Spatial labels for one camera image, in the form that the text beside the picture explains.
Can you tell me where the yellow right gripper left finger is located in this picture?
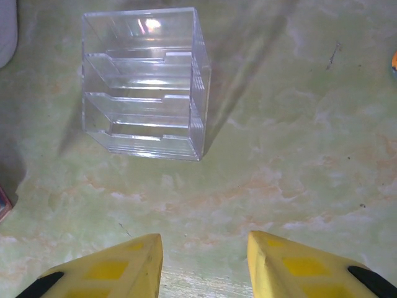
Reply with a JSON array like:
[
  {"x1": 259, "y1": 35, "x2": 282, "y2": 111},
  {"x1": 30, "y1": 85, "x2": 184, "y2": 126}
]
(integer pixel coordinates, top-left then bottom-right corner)
[{"x1": 17, "y1": 233, "x2": 164, "y2": 298}]

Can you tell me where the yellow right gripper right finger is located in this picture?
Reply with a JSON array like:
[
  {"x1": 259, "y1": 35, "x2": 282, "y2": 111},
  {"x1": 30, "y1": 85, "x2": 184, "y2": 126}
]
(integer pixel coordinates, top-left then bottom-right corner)
[{"x1": 247, "y1": 230, "x2": 397, "y2": 298}]

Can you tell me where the pink card holder album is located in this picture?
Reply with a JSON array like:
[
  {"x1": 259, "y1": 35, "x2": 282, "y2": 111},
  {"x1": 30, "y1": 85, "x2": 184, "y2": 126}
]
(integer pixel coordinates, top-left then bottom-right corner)
[{"x1": 0, "y1": 185, "x2": 14, "y2": 223}]

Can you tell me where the white square box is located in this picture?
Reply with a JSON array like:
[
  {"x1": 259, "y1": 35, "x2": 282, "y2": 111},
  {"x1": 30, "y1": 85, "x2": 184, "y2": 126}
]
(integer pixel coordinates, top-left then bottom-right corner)
[{"x1": 0, "y1": 0, "x2": 18, "y2": 69}]

